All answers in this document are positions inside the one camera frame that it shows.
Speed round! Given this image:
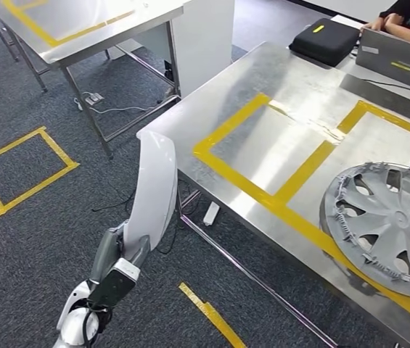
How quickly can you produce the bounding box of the yellow table tape outline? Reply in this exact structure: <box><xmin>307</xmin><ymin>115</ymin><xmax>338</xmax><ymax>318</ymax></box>
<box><xmin>0</xmin><ymin>0</ymin><xmax>136</xmax><ymax>48</ymax></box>

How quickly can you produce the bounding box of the person's right hand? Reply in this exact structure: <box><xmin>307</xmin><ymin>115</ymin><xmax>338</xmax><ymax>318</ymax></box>
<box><xmin>359</xmin><ymin>17</ymin><xmax>386</xmax><ymax>33</ymax></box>

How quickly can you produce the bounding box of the white power strip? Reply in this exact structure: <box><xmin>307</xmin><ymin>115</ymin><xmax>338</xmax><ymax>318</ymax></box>
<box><xmin>202</xmin><ymin>201</ymin><xmax>221</xmax><ymax>227</ymax></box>

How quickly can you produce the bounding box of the grey laptop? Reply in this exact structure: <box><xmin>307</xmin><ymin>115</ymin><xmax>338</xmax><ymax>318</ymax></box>
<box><xmin>356</xmin><ymin>28</ymin><xmax>410</xmax><ymax>96</ymax></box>

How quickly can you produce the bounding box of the steel table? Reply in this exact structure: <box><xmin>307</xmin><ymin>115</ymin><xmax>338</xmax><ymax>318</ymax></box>
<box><xmin>0</xmin><ymin>0</ymin><xmax>186</xmax><ymax>160</ymax></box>

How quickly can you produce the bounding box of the white desk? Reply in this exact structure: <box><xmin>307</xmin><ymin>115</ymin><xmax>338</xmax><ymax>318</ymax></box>
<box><xmin>329</xmin><ymin>13</ymin><xmax>410</xmax><ymax>109</ymax></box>

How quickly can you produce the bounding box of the white power adapter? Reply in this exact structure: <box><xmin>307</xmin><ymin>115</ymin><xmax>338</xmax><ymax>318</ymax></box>
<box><xmin>84</xmin><ymin>92</ymin><xmax>104</xmax><ymax>107</ymax></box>

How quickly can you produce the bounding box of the grey wheel hubcap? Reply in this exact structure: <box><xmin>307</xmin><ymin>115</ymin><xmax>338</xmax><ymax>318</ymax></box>
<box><xmin>319</xmin><ymin>162</ymin><xmax>410</xmax><ymax>301</ymax></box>

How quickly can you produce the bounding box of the black zip case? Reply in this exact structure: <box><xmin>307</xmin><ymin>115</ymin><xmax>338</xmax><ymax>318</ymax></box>
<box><xmin>288</xmin><ymin>17</ymin><xmax>361</xmax><ymax>68</ymax></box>

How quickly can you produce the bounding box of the white cabinet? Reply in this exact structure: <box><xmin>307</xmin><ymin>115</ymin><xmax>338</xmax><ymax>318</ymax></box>
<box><xmin>109</xmin><ymin>0</ymin><xmax>236</xmax><ymax>99</ymax></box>

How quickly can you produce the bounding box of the black laptop cable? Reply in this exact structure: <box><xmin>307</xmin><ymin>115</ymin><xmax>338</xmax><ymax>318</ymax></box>
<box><xmin>361</xmin><ymin>76</ymin><xmax>410</xmax><ymax>96</ymax></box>

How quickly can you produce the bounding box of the white floor cable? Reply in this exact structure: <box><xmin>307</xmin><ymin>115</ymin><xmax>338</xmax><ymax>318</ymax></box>
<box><xmin>74</xmin><ymin>91</ymin><xmax>158</xmax><ymax>116</ymax></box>

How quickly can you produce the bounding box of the white curved car body part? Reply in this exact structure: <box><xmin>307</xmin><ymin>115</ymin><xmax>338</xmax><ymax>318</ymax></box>
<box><xmin>122</xmin><ymin>129</ymin><xmax>178</xmax><ymax>264</ymax></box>

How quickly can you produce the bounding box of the steel workbench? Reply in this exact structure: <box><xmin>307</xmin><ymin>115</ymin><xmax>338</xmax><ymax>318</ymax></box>
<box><xmin>137</xmin><ymin>41</ymin><xmax>410</xmax><ymax>348</ymax></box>

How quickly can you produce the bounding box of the yellow floor tape angle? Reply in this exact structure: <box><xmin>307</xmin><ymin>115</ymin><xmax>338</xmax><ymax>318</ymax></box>
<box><xmin>178</xmin><ymin>281</ymin><xmax>248</xmax><ymax>348</ymax></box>

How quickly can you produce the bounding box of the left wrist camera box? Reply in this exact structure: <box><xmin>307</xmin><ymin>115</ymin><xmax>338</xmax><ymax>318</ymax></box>
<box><xmin>87</xmin><ymin>257</ymin><xmax>141</xmax><ymax>312</ymax></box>

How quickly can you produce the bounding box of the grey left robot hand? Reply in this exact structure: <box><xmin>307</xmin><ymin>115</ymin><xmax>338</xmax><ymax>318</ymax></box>
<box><xmin>88</xmin><ymin>220</ymin><xmax>152</xmax><ymax>285</ymax></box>

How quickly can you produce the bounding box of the yellow floor tape square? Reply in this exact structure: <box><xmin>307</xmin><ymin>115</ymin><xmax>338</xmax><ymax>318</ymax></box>
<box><xmin>0</xmin><ymin>125</ymin><xmax>81</xmax><ymax>223</ymax></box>

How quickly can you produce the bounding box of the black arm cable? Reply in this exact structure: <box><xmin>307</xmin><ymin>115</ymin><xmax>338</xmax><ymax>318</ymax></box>
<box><xmin>81</xmin><ymin>298</ymin><xmax>114</xmax><ymax>348</ymax></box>

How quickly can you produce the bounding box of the yellow workbench tape outline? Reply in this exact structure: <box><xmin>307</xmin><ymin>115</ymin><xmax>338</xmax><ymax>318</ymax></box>
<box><xmin>192</xmin><ymin>92</ymin><xmax>410</xmax><ymax>334</ymax></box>

